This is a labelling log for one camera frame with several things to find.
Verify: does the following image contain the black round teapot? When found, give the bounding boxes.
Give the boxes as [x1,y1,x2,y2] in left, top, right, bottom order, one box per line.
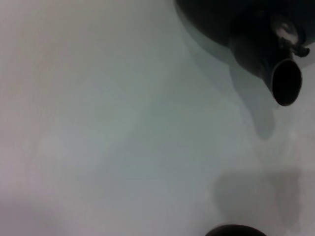
[173,0,311,107]

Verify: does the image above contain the small dark round teacup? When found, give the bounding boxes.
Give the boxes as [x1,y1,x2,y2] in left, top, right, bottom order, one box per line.
[204,223,268,236]

